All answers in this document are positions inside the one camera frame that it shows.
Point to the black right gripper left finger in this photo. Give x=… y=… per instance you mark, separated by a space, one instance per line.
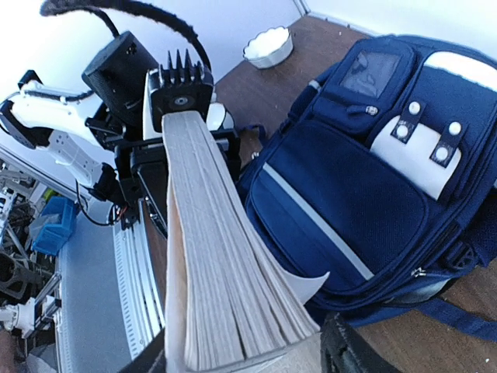
x=151 y=359

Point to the aluminium left corner post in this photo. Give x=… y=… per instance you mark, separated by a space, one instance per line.
x=302 y=7

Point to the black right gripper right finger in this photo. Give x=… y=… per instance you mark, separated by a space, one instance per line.
x=343 y=350

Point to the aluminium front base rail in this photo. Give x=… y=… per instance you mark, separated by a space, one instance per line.
x=111 y=309

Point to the navy blue student backpack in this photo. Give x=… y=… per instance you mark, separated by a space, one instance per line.
x=383 y=179

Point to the orange green treehouse book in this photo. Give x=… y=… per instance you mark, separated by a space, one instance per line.
x=229 y=305

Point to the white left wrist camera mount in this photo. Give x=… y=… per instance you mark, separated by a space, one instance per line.
x=151 y=118

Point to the white scalloped ceramic dish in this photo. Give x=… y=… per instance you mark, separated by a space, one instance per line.
x=269 y=48

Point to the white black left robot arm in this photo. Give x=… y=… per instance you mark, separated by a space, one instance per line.
x=110 y=137

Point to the white bowl teal outside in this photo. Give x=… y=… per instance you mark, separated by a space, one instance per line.
x=219 y=118

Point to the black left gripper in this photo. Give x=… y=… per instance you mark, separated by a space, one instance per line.
x=143 y=172

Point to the blue plastic storage bin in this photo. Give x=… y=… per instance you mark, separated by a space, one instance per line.
x=55 y=225

